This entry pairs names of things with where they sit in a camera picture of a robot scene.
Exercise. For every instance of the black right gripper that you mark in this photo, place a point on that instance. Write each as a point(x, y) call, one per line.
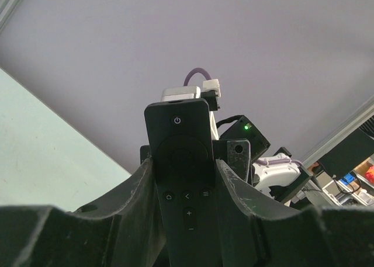
point(240, 145)

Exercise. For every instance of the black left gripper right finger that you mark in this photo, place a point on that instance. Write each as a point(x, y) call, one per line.
point(256, 230)

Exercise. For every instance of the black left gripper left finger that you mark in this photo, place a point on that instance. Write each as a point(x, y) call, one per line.
point(121, 228)

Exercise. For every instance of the black remote control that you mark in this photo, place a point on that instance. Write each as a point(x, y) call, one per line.
point(183, 166)

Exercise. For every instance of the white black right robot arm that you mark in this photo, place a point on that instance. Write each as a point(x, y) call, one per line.
point(280, 176)

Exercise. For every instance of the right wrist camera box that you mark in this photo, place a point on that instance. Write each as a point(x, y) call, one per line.
point(210, 92)

